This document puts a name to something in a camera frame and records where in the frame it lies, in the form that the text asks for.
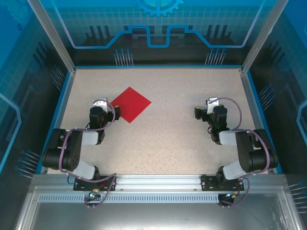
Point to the red square paper sheet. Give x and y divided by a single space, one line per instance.
132 105

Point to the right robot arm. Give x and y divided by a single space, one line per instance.
247 153

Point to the steel sheet tray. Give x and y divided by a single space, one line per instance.
153 218

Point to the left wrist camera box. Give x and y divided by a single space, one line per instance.
100 103

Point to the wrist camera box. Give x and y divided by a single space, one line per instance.
100 103
213 101

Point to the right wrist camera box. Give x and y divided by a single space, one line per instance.
213 101

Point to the blue edged side rail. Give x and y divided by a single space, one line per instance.
59 119
259 119

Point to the aluminium extrusion rail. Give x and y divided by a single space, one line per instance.
158 182

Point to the aluminium frame post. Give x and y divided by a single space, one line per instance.
53 36
263 36

